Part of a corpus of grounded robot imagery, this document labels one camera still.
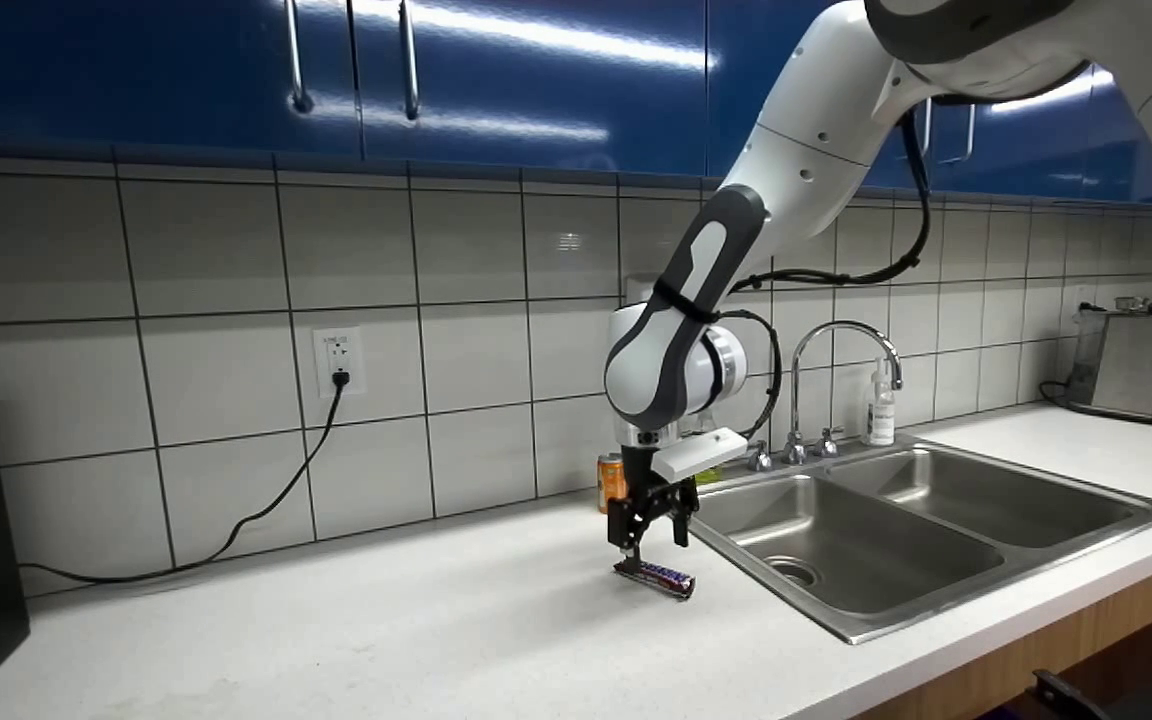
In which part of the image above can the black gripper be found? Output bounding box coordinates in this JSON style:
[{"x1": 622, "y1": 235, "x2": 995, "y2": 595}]
[{"x1": 605, "y1": 441, "x2": 703, "y2": 577}]

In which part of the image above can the Snickers candy bar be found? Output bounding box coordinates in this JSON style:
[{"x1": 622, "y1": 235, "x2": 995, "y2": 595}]
[{"x1": 614, "y1": 558, "x2": 699, "y2": 606}]

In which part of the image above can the stainless steel double sink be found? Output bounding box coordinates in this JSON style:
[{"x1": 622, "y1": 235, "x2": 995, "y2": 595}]
[{"x1": 687, "y1": 435, "x2": 1152, "y2": 647}]

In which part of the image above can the chrome sink faucet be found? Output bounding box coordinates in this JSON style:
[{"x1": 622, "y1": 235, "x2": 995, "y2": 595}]
[{"x1": 750, "y1": 317, "x2": 909, "y2": 473}]

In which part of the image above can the orange bottle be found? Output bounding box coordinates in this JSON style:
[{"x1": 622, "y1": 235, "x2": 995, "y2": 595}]
[{"x1": 592, "y1": 452, "x2": 632, "y2": 518}]

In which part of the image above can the small white bottle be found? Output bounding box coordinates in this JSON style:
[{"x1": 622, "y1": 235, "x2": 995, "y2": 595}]
[{"x1": 863, "y1": 373, "x2": 905, "y2": 449}]

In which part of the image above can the wooden base cabinet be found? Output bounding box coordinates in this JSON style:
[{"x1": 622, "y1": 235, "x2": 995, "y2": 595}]
[{"x1": 853, "y1": 551, "x2": 1152, "y2": 720}]

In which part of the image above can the silver coffee machine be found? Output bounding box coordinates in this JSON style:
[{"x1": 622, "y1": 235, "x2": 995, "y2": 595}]
[{"x1": 1083, "y1": 288, "x2": 1152, "y2": 441}]

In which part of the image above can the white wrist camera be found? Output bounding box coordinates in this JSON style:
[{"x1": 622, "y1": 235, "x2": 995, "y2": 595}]
[{"x1": 654, "y1": 424, "x2": 754, "y2": 489}]

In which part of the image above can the white wall outlet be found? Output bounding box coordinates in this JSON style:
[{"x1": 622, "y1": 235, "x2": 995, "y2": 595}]
[{"x1": 314, "y1": 330, "x2": 367, "y2": 394}]

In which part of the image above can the black power cord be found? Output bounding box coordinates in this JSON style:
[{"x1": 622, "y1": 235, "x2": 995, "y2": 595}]
[{"x1": 15, "y1": 373, "x2": 358, "y2": 589}]

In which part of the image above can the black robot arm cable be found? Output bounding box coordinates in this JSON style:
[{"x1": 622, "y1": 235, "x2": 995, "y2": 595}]
[{"x1": 721, "y1": 114, "x2": 937, "y2": 445}]

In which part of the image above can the blue wall cabinet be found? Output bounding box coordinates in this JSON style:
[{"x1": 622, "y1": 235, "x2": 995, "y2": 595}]
[{"x1": 0, "y1": 0, "x2": 1152, "y2": 209}]

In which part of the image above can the metal wall cabinet handle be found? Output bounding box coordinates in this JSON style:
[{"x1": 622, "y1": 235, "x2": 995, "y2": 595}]
[
  {"x1": 286, "y1": 0, "x2": 317, "y2": 122},
  {"x1": 396, "y1": 0, "x2": 425, "y2": 123}
]

